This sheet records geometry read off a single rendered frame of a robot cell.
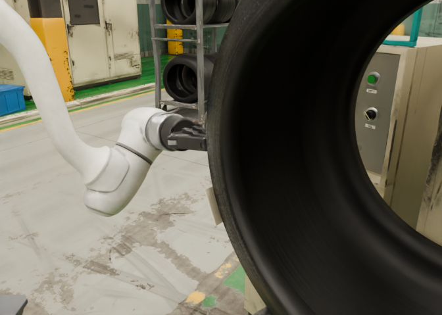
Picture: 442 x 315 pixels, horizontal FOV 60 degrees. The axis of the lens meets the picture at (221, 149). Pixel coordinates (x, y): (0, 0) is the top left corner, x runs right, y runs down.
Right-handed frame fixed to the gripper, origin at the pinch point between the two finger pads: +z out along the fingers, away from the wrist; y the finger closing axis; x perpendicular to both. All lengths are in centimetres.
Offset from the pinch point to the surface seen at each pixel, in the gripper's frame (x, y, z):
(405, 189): 27, 63, 2
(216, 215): 7.9, -11.6, 8.5
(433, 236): 19.6, 25.0, 26.0
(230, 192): 2.5, -12.8, 14.0
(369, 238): 18.5, 14.9, 19.1
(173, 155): 75, 140, -260
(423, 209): 14.7, 24.9, 24.2
